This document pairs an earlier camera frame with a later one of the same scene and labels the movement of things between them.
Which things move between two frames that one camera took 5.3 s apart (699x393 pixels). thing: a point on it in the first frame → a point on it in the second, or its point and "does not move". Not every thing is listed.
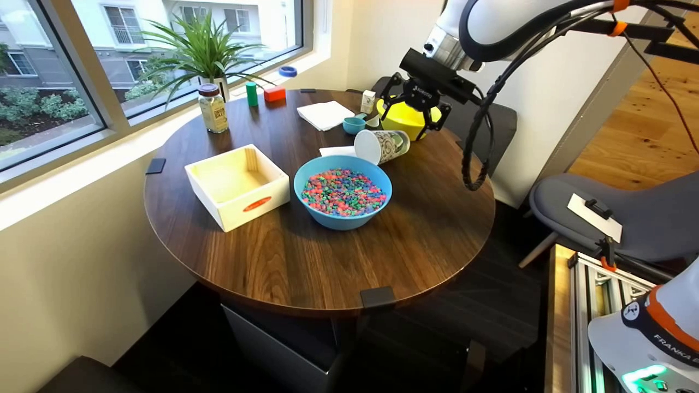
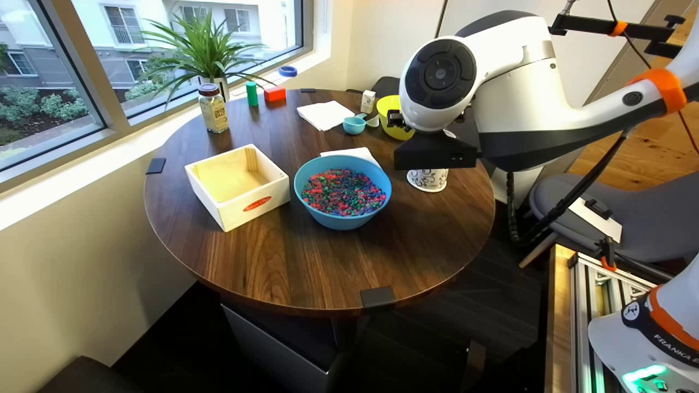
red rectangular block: [276, 97] does not move
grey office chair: [658, 223] does not move
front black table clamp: [376, 295] does not move
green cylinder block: [252, 95] does not move
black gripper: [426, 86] → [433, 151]
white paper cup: [378, 146] → [430, 179]
